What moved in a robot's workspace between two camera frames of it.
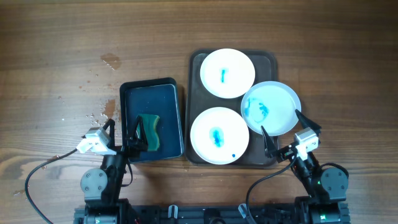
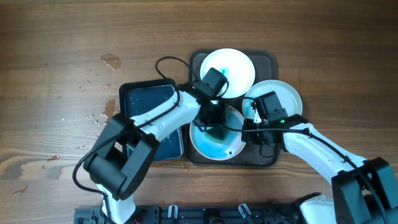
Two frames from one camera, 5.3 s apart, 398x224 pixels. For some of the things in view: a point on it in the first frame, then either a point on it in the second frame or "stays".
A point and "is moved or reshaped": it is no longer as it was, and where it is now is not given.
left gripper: (138, 147) → (219, 110)
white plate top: (227, 73) stays
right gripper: (288, 150) → (252, 135)
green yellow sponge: (148, 122) is moved or reshaped
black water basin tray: (158, 97) stays
